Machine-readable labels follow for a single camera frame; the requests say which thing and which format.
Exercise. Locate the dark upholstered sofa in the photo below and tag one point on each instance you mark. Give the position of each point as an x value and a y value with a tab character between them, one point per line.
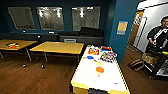
83	36

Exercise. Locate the red flat packet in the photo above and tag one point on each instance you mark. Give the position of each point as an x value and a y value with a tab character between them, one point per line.
106	48

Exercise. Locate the yellow wall sign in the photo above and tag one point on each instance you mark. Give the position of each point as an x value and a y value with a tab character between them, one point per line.
122	27

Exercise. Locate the orange snack packets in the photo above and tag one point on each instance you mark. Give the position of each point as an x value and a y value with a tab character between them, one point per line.
93	50

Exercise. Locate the yellow green paddle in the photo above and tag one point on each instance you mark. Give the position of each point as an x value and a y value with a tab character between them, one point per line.
98	62

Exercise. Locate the long wooden table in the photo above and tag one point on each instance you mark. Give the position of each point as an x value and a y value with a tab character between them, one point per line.
16	43
58	47

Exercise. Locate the interior glass window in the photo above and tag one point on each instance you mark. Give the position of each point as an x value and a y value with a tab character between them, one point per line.
50	18
86	18
21	18

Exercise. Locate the colourful printed box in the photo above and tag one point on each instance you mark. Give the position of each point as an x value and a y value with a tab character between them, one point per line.
108	56

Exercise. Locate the seated person dark shirt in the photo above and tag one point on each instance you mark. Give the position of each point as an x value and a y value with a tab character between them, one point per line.
156	35

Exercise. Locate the grey rectangular panel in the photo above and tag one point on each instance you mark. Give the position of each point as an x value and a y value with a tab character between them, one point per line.
70	40

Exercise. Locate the small red black object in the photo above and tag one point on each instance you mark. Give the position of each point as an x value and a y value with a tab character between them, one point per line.
12	45

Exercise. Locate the dark long wall bench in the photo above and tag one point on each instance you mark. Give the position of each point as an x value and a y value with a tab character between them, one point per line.
30	36

